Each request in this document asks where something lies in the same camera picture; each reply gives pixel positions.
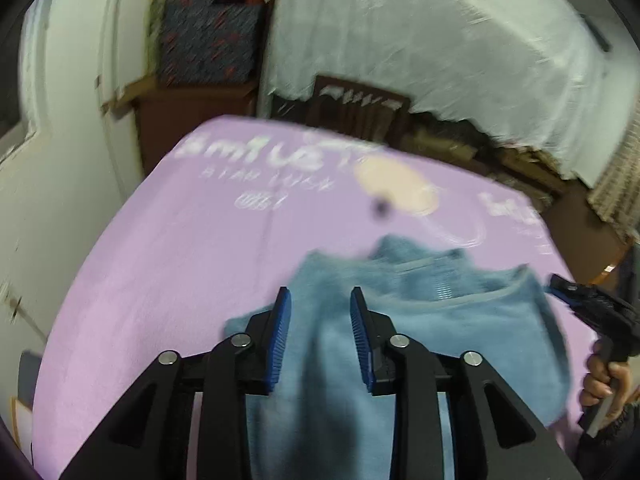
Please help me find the blue fleece garment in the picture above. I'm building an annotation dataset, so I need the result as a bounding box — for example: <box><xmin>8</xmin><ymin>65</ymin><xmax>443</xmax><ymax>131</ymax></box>
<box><xmin>246</xmin><ymin>236</ymin><xmax>570</xmax><ymax>479</ymax></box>

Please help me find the person right hand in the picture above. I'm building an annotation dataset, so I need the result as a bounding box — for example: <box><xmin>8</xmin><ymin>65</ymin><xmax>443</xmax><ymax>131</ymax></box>
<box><xmin>578</xmin><ymin>339</ymin><xmax>639</xmax><ymax>413</ymax></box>

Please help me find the pink printed bed sheet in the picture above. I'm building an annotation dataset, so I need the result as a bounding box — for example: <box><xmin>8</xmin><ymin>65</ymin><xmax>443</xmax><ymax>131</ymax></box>
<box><xmin>34</xmin><ymin>116</ymin><xmax>567</xmax><ymax>479</ymax></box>

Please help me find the brown wooden cabinet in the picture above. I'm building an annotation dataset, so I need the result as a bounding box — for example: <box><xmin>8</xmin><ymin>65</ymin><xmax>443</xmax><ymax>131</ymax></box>
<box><xmin>132</xmin><ymin>81</ymin><xmax>257</xmax><ymax>176</ymax></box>

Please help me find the dark wooden chair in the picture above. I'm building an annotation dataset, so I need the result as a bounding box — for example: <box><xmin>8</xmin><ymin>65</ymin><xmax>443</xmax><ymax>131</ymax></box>
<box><xmin>306</xmin><ymin>75</ymin><xmax>411</xmax><ymax>148</ymax></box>

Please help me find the white lace cloth cover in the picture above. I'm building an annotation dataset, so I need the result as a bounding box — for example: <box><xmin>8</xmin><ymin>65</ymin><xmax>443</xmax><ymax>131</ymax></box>
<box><xmin>260</xmin><ymin>0</ymin><xmax>605</xmax><ymax>177</ymax></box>

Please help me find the dark patterned storage box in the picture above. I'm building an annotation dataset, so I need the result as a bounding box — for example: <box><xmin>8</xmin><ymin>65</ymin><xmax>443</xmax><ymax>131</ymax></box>
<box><xmin>156</xmin><ymin>0</ymin><xmax>265</xmax><ymax>86</ymax></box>

